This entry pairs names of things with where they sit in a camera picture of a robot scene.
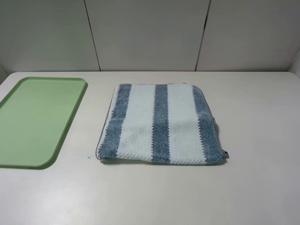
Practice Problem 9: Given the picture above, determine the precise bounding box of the blue white striped towel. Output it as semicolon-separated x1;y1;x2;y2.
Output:
96;83;229;165

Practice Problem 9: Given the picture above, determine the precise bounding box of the light green plastic tray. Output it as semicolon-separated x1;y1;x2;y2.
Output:
0;77;88;168

